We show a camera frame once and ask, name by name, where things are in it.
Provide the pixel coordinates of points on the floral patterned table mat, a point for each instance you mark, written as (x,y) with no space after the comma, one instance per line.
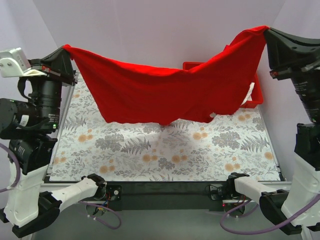
(160,152)

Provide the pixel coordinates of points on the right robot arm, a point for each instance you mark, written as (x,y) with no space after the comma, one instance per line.
(299,207)

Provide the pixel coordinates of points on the red t shirt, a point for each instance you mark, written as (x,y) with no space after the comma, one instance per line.
(134,93)

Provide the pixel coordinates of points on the red plastic bin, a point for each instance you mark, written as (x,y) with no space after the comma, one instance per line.
(256,97)

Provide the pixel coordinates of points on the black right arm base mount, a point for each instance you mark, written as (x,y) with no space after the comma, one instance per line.
(223,192)

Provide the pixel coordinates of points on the white t shirt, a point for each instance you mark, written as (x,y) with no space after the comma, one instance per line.
(249,93)

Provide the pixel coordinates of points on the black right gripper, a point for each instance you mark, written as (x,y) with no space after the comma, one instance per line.
(292,72)

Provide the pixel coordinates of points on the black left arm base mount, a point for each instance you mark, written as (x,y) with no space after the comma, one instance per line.
(108,193)

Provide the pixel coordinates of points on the aluminium table frame rail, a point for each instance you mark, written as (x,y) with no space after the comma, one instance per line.
(62,112)

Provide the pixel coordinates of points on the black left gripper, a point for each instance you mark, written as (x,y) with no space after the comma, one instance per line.
(53,72)

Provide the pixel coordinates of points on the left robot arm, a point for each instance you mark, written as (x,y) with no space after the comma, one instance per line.
(28,125)

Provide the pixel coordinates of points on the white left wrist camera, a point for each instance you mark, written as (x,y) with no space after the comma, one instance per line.
(14,63)

